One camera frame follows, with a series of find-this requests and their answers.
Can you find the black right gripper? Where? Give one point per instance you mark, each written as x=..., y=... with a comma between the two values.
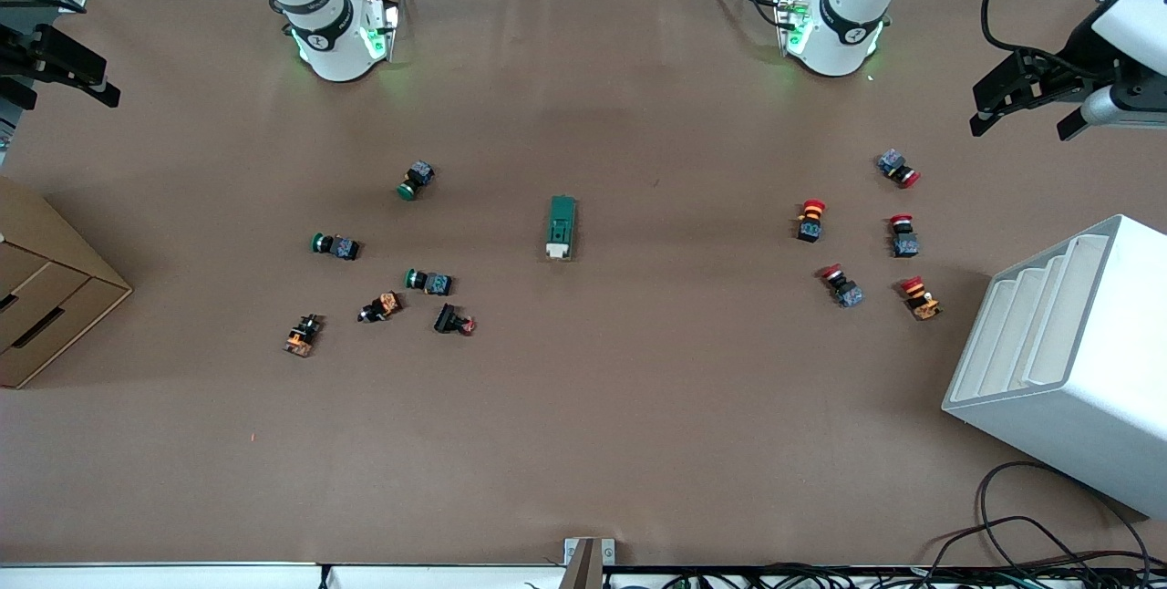
x=13, y=57

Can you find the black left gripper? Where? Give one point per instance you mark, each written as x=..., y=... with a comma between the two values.
x=1074, y=57

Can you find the green load switch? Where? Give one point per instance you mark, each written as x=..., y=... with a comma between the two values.
x=561, y=224

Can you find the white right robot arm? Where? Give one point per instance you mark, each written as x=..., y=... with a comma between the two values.
x=333, y=51

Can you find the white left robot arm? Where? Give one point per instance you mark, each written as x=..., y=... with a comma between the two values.
x=839, y=42

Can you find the red pushbutton blue block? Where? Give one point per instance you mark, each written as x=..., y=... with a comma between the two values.
x=848, y=294
x=904, y=245
x=893, y=163

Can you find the brown cardboard drawer box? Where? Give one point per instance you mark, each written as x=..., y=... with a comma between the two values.
x=46, y=297

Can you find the red pushbutton orange block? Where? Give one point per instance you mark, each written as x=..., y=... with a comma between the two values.
x=923, y=304

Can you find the white slotted storage rack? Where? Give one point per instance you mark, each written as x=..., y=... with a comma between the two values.
x=1094, y=407

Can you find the green mushroom pushbutton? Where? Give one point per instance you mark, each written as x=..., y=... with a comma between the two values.
x=342, y=248
x=418, y=177
x=436, y=283

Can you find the black switch orange contact block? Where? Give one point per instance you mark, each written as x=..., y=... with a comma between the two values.
x=301, y=338

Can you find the black selector switch orange block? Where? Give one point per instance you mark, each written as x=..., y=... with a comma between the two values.
x=385, y=304

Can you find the white table edge rail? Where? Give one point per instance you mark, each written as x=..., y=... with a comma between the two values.
x=182, y=578

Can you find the metal table bracket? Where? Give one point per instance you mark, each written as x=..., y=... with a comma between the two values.
x=583, y=562

